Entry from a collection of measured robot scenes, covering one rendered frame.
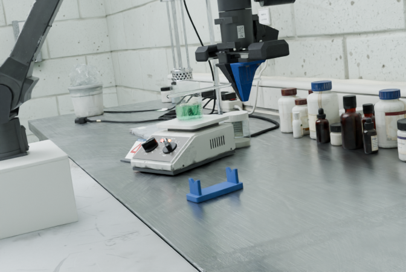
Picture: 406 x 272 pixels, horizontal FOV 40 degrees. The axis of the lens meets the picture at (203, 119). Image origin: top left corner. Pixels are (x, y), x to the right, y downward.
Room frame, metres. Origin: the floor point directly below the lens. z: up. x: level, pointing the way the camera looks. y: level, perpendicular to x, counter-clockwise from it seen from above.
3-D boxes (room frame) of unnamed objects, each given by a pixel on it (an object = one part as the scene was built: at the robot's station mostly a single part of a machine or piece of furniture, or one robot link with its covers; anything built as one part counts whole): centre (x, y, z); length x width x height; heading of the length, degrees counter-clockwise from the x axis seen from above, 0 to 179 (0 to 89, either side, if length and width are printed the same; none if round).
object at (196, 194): (0.92, -0.01, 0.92); 0.10 x 0.03 x 0.04; 126
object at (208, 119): (1.22, 0.02, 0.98); 0.12 x 0.12 x 0.01; 47
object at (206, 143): (1.20, 0.04, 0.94); 0.22 x 0.13 x 0.08; 137
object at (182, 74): (1.67, 0.05, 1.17); 0.07 x 0.07 x 0.25
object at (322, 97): (1.29, -0.28, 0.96); 0.07 x 0.07 x 0.13
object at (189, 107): (1.21, 0.03, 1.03); 0.07 x 0.06 x 0.08; 159
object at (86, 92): (2.25, 0.45, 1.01); 0.14 x 0.14 x 0.21
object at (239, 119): (1.30, -0.08, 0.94); 0.06 x 0.06 x 0.08
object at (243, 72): (0.95, -0.09, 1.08); 0.06 x 0.04 x 0.07; 126
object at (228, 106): (2.05, -0.04, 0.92); 0.40 x 0.06 x 0.04; 22
